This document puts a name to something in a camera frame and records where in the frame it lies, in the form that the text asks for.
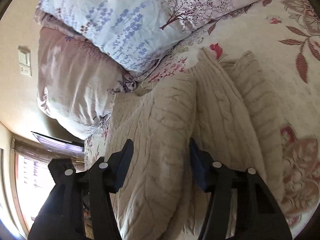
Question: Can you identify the light blue floral pillow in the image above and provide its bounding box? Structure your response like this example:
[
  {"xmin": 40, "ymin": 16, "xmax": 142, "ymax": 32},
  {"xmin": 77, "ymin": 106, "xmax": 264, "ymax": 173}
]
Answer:
[{"xmin": 35, "ymin": 0, "xmax": 259, "ymax": 74}]

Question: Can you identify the dark framed wall picture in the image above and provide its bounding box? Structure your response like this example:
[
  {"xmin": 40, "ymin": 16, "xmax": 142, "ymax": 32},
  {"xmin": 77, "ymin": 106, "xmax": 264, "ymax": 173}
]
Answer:
[{"xmin": 32, "ymin": 132, "xmax": 85, "ymax": 158}]

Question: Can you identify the bright window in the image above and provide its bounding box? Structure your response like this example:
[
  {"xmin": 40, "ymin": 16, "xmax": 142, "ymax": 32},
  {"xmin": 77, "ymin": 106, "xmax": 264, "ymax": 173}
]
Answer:
[{"xmin": 12, "ymin": 139, "xmax": 85, "ymax": 230}]

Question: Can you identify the mauve floral pillow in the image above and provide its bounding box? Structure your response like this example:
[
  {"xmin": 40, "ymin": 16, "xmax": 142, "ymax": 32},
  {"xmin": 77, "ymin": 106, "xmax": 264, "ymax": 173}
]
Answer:
[{"xmin": 34, "ymin": 8, "xmax": 137, "ymax": 140}]

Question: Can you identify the white wall switch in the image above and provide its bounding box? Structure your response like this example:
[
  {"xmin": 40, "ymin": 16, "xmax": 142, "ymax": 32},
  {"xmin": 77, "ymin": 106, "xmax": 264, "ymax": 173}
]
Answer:
[{"xmin": 18, "ymin": 46, "xmax": 32, "ymax": 77}]

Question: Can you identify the floral bed sheet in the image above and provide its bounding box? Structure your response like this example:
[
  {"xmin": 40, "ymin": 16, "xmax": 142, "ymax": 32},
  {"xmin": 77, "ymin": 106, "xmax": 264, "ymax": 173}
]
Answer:
[{"xmin": 85, "ymin": 0, "xmax": 319, "ymax": 237}]

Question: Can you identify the beige cable-knit sweater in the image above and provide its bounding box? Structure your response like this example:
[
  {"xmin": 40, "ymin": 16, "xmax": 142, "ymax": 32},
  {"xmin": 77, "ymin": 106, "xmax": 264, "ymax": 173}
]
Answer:
[{"xmin": 105, "ymin": 48, "xmax": 284, "ymax": 239}]

